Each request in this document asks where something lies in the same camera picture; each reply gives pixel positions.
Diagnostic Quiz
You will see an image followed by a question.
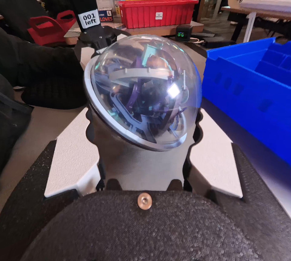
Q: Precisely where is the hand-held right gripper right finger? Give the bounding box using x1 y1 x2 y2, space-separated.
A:
183 109 243 198

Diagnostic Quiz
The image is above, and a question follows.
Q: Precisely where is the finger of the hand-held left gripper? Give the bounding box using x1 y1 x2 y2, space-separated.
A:
80 45 101 73

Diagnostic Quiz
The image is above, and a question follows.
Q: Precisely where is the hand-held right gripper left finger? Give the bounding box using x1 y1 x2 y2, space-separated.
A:
44 108 105 198

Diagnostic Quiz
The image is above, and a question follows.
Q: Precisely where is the clear maze ball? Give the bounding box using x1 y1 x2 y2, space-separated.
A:
83 35 203 151

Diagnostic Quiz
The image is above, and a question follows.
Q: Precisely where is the person's left forearm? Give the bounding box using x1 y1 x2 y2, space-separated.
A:
0 29 87 95

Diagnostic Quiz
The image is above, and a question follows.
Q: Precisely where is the glove box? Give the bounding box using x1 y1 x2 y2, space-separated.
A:
98 9 114 23

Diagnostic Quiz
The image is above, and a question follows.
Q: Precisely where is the red carry bag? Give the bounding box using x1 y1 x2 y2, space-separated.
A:
27 10 77 46

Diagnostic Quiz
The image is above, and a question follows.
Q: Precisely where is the black mesh chair seat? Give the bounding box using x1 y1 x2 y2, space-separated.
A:
21 77 89 110

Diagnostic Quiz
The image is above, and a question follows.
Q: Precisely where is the red plastic bin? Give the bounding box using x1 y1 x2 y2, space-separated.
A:
117 0 199 29

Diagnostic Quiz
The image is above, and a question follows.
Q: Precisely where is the person's black clothing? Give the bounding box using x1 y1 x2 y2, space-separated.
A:
0 75 33 173

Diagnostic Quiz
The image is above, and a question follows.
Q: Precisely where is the blue plastic tray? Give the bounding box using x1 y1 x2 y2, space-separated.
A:
202 38 291 166

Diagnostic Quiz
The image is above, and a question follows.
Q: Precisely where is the small black device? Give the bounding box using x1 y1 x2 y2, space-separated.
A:
176 25 192 42

